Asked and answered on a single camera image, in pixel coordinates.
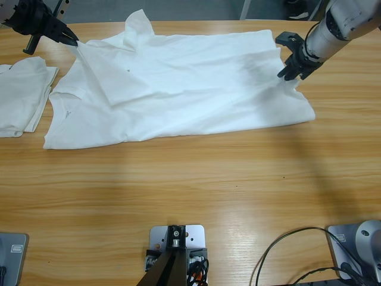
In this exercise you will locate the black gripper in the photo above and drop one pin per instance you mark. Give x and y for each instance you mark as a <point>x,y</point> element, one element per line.
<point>36,18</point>
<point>305,59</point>

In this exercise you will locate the white Unitree T-shirt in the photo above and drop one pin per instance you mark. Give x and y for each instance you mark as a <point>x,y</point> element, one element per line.
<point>178,89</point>
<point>21,95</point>

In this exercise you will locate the black white shoe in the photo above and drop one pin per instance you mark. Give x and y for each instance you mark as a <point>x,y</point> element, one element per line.
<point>294,11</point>

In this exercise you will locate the brown cardboard box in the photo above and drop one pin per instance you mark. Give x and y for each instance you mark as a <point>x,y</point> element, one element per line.
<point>333,7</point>

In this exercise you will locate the white metal post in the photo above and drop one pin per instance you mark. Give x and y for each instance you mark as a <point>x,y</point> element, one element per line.
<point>245,9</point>

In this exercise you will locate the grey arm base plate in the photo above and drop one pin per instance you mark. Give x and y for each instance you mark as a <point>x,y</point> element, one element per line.
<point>351,250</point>
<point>12,259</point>

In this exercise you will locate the white block with dark post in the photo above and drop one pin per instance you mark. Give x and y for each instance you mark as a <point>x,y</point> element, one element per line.
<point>176,256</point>

